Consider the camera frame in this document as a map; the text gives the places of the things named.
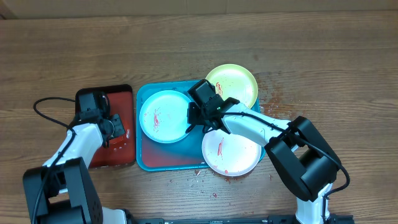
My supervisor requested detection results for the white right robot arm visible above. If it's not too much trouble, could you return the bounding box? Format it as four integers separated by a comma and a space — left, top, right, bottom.
187, 98, 344, 223

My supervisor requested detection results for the teal plastic tray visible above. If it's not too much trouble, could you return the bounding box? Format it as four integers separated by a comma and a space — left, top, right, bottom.
136, 80, 266, 172

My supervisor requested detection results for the yellow-green plate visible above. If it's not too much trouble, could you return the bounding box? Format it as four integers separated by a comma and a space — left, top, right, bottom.
205, 64, 259, 108

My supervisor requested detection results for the white plate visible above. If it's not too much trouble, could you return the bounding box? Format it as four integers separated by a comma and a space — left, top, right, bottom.
201, 130, 262, 177

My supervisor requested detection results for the black tray with red liquid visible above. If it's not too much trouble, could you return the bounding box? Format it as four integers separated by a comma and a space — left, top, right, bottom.
75, 84, 136, 168

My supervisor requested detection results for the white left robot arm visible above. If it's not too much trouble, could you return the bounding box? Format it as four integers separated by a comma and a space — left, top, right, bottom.
23, 118, 134, 224

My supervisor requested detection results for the light blue plate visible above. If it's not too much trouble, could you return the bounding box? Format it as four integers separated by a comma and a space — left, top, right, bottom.
139, 90, 191, 144

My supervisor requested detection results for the red sponge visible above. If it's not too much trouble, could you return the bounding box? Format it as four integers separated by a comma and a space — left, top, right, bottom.
108, 133, 129, 151

